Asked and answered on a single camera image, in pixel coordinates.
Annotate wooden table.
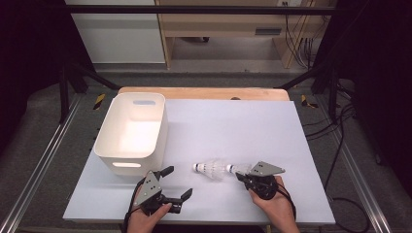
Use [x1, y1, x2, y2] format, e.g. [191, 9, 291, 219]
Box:
[117, 85, 291, 102]

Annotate black stand leg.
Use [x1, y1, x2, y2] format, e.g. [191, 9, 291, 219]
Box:
[275, 61, 341, 124]
[59, 61, 120, 124]

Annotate yellow clamp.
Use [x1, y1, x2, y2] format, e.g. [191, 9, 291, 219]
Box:
[300, 94, 319, 110]
[92, 93, 107, 111]

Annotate black floor cables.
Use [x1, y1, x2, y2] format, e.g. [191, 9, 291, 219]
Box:
[304, 81, 370, 233]

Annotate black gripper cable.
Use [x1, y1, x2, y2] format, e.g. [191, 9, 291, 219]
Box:
[275, 185, 297, 222]
[121, 177, 147, 233]

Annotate yellow clamp right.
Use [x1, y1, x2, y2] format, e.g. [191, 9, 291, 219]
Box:
[300, 94, 319, 110]

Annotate white plastic shuttlecock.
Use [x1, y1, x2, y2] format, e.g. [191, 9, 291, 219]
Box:
[225, 163, 253, 178]
[192, 158, 228, 181]

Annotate yellow clamp left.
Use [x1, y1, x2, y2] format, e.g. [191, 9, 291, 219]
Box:
[92, 93, 107, 111]

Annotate white table sheet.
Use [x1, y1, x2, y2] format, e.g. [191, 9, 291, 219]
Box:
[62, 98, 336, 226]

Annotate beige wooden desk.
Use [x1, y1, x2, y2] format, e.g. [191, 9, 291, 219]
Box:
[154, 0, 336, 70]

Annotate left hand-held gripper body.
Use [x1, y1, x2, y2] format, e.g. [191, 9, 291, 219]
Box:
[132, 170, 183, 216]

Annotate aluminium floor rail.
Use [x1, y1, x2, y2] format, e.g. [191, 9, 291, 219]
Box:
[315, 96, 393, 233]
[0, 93, 84, 233]

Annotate black curtain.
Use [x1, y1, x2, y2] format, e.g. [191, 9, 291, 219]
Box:
[314, 0, 412, 195]
[0, 0, 95, 153]

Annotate white cabinet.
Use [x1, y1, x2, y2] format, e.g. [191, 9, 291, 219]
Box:
[64, 0, 166, 64]

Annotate person's right hand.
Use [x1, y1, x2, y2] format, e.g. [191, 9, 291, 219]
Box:
[248, 176, 300, 233]

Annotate bundle of desk cables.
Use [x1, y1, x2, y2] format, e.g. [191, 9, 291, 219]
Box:
[283, 14, 317, 70]

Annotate black metal frame bar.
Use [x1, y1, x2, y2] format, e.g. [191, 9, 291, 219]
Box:
[64, 4, 338, 16]

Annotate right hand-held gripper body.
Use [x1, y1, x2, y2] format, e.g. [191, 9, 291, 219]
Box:
[242, 160, 287, 201]

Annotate white plastic storage bin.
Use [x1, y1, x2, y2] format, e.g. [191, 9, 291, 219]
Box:
[93, 91, 169, 178]

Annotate person's left hand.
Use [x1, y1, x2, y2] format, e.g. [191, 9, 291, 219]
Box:
[126, 202, 173, 233]

